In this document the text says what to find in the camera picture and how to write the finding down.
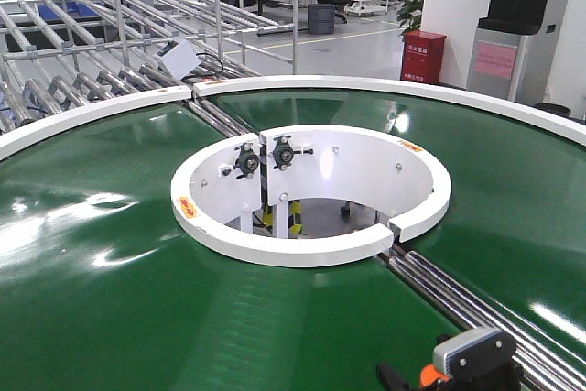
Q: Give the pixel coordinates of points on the black water dispenser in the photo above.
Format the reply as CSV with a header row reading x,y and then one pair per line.
x,y
500,65

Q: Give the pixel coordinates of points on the round green belt conveyor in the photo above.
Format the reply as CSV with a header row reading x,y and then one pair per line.
x,y
101,289

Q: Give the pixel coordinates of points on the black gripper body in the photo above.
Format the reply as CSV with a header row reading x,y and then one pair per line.
x,y
479,359

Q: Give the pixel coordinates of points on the dark grey drawer cabinet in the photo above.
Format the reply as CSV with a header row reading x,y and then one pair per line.
x,y
321,19

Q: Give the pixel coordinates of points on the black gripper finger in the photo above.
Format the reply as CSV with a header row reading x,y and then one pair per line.
x,y
390,379

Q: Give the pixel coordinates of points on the wire mesh waste bin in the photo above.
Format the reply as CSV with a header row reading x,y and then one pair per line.
x,y
553,108

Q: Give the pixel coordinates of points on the grey control box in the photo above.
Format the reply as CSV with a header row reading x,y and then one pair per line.
x,y
178,58

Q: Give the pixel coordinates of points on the red fire extinguisher box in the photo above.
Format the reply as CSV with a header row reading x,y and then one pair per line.
x,y
422,57

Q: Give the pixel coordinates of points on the metal roller conveyor rack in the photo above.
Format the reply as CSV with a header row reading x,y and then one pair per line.
x,y
60,55

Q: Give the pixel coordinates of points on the orange cylindrical capacitor 4680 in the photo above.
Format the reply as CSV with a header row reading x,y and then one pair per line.
x,y
432,379

